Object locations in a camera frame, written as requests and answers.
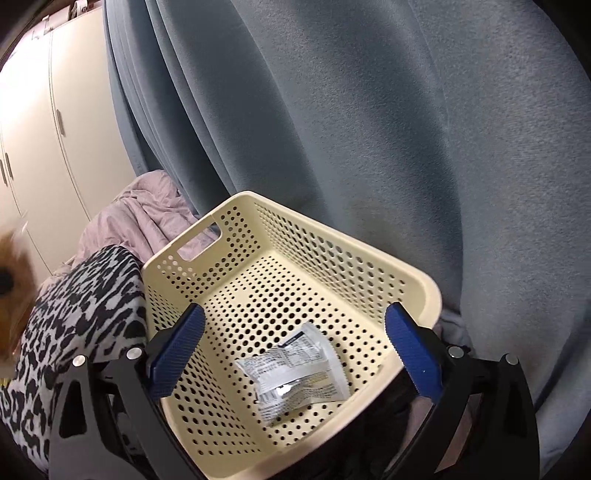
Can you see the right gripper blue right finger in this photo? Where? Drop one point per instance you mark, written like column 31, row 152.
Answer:
column 418, row 348

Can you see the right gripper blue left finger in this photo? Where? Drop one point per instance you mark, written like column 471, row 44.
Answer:
column 170, row 349

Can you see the grey white snack packet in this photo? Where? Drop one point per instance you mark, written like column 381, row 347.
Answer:
column 302, row 371

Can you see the clear bag of biscuits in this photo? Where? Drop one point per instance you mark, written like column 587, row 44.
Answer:
column 18, row 291

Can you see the leopard print blanket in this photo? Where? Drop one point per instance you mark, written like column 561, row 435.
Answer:
column 98, row 310

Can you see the cream perforated plastic basket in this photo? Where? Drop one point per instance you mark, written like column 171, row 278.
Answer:
column 260, row 271

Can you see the pink duvet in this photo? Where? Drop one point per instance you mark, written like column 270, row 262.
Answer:
column 148, row 214

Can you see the grey blue curtain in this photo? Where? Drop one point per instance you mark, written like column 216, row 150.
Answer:
column 454, row 135

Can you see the white wardrobe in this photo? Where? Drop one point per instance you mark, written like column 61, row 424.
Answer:
column 62, row 156

